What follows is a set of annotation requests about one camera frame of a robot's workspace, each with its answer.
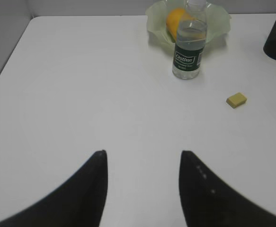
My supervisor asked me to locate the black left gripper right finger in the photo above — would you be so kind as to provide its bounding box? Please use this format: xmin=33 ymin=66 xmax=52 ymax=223
xmin=179 ymin=151 xmax=276 ymax=227

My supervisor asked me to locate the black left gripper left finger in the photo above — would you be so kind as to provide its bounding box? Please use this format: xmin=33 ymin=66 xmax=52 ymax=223
xmin=0 ymin=150 xmax=108 ymax=227

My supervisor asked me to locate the clear water bottle green label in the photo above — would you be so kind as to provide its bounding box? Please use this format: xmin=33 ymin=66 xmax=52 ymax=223
xmin=172 ymin=0 xmax=207 ymax=79

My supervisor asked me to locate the yellow mango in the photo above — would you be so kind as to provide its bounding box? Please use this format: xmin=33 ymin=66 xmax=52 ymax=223
xmin=166 ymin=8 xmax=194 ymax=40

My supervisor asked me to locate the yellow eraser behind bottle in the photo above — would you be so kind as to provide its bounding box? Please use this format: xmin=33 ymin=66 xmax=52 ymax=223
xmin=226 ymin=92 xmax=247 ymax=109

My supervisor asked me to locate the green wavy glass plate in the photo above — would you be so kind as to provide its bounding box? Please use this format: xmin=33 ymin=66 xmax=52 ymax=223
xmin=145 ymin=0 xmax=231 ymax=55

